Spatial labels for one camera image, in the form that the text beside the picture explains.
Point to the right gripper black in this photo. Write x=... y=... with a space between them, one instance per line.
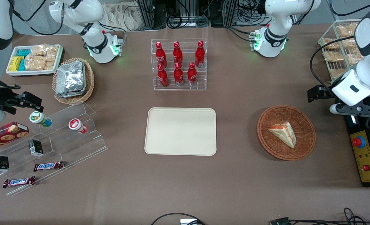
x=0 y=97

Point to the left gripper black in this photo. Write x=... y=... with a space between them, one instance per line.
x=326 y=92

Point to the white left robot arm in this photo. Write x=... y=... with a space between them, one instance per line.
x=277 y=15

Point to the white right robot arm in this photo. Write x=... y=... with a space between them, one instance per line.
x=78 y=12

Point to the white rectangular snack tray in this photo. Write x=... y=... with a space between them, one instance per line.
x=11 y=72

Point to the triangular wrapped sandwich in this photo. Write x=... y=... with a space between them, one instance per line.
x=283 y=132

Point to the light tan wicker basket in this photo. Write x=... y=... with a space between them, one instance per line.
x=89 y=84

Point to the brown round wicker basket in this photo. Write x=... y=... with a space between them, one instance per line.
x=272 y=143

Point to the beige plastic tray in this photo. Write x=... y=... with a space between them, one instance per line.
x=180 y=131

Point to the green lid yogurt cup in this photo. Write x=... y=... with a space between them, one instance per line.
x=39 y=118

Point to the clear puffed snack bag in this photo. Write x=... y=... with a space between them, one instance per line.
x=334 y=56
x=38 y=50
x=337 y=73
x=355 y=58
x=330 y=43
x=351 y=44
x=49 y=63
x=52 y=50
x=33 y=63
x=347 y=30

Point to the teal snack packet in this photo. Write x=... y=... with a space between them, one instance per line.
x=24 y=52
x=22 y=65

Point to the yellow snack packet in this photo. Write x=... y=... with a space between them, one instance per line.
x=15 y=64

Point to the red tartan cookie box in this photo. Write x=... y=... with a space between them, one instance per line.
x=3 y=134

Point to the silver foil packet stack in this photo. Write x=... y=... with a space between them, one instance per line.
x=71 y=78

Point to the small black barcode box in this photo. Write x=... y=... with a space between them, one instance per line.
x=36 y=147

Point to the red lid yogurt cup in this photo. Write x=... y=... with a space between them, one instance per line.
x=76 y=125

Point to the clear acrylic step shelf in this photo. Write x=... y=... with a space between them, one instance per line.
x=78 y=147

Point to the brown Snickers bar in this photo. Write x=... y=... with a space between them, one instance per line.
x=18 y=182
x=48 y=166

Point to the small black white-sided box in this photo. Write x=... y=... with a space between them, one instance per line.
x=0 y=164

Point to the black yellow emergency stop box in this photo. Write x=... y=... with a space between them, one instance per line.
x=364 y=159

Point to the beige cloth bag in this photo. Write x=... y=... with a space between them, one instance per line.
x=122 y=15

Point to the red cola bottle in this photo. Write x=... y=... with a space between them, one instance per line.
x=160 y=54
x=178 y=76
x=192 y=75
x=199 y=54
x=177 y=53
x=163 y=78

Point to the clear acrylic bottle rack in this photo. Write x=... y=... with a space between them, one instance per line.
x=184 y=87

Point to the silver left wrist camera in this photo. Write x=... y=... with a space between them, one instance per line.
x=335 y=109

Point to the aluminium frame post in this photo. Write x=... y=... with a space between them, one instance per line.
x=145 y=12
x=231 y=12

